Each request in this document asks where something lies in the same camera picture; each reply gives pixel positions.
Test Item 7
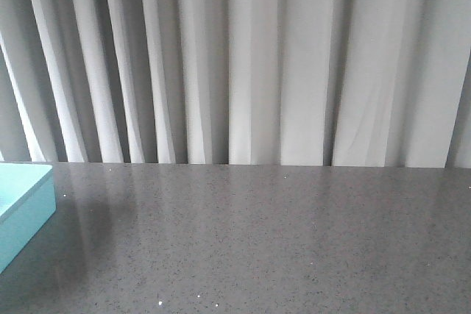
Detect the white pleated curtain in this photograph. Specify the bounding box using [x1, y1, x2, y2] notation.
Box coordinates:
[1, 0, 470, 168]

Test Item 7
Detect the light blue storage box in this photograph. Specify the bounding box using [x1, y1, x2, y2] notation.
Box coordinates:
[1, 163, 56, 271]

